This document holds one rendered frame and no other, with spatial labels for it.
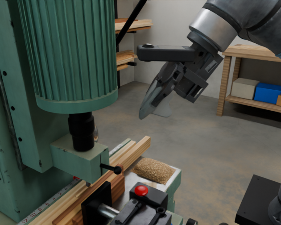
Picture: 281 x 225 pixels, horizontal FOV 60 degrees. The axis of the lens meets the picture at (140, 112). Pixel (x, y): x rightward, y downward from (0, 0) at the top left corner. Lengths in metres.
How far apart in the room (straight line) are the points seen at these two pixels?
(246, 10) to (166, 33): 3.70
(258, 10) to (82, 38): 0.32
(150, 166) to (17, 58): 0.48
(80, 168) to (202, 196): 1.58
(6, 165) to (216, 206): 1.61
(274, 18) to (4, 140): 0.66
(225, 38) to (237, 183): 1.88
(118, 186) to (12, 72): 0.39
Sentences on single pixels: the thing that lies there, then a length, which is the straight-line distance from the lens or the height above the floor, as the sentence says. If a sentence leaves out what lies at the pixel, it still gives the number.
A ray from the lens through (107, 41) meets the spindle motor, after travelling 0.48.
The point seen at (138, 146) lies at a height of 0.94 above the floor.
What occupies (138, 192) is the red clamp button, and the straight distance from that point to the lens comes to 0.55.
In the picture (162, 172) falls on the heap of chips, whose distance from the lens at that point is 0.78.
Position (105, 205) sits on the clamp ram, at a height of 0.96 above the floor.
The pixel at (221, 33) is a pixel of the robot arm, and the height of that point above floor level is 1.34.
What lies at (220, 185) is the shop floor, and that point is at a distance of 2.23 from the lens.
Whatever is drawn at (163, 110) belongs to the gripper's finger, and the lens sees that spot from 0.54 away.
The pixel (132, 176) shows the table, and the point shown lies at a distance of 0.79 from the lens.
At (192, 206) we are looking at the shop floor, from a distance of 2.00.
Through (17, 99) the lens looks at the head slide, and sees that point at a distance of 0.62.
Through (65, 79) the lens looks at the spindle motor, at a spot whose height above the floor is 1.27.
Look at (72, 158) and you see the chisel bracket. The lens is 0.62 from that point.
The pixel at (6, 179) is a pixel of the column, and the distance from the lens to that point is 0.76.
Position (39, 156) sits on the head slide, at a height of 1.05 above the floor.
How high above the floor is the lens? 1.40
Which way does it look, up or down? 24 degrees down
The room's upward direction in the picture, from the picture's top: straight up
